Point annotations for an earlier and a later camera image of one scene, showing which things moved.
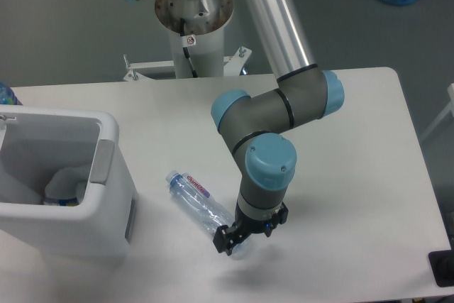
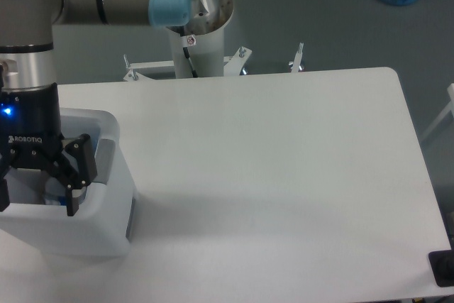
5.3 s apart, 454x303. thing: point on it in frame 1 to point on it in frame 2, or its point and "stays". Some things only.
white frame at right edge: x=449 y=108 stays
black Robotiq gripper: x=226 y=238 to x=31 y=132
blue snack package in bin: x=70 y=201 stays
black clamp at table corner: x=442 y=266 stays
